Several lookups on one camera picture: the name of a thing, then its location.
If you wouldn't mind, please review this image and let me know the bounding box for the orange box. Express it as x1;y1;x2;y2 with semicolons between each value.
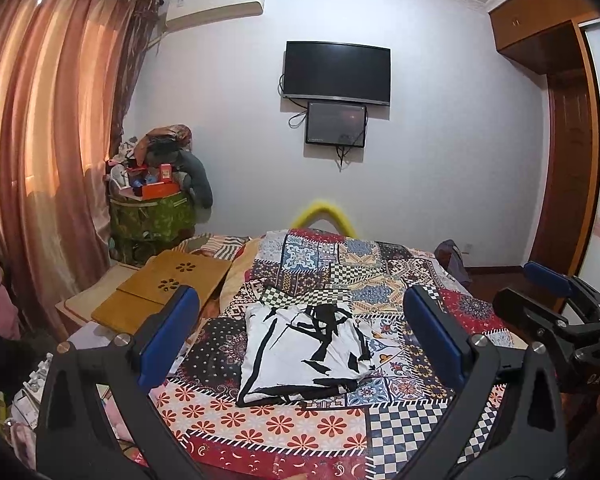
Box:
139;182;182;200

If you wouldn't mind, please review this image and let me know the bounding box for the colourful patchwork blanket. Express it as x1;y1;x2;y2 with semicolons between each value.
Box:
130;227;531;480

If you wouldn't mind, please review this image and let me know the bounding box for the white air conditioner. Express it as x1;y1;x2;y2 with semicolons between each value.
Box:
159;0;266;32

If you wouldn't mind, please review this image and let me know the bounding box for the brown floral cloth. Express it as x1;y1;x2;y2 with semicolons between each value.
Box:
134;124;194;155

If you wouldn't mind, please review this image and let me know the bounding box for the black wall television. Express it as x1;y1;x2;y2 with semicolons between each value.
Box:
282;41;392;107

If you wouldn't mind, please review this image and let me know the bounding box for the brown wooden wardrobe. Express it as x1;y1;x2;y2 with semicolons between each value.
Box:
487;0;600;313

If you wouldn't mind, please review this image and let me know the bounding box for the pink brown curtain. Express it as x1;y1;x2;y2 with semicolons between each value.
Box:
0;0;161;343

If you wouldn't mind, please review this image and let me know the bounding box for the green fabric storage basket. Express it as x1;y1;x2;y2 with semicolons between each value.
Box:
109;192;198;266

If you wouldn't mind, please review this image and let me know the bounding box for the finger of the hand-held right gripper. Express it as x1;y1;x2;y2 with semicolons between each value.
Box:
523;260;600;312
493;287;589;357

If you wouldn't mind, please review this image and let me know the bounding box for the wooden lap desk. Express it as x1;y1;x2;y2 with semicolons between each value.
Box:
91;249;236;336

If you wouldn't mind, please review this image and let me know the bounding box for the beige bedside table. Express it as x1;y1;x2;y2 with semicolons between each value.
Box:
55;262;133;332

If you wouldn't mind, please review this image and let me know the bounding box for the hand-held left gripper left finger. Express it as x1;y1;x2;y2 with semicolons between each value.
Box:
35;285;206;480

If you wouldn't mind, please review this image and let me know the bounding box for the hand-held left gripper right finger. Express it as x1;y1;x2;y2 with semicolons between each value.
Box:
397;285;569;480

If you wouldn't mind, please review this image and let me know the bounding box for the grey blue garment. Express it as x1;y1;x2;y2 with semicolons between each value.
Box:
434;239;474;287

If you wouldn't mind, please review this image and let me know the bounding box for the small black wall monitor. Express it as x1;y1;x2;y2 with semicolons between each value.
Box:
304;101;369;149

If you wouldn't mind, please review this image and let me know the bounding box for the yellow foam hoop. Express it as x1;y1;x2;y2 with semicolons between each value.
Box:
290;199;355;237

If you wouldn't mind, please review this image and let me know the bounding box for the white black streaked t-shirt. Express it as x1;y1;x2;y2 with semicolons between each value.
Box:
236;302;381;407

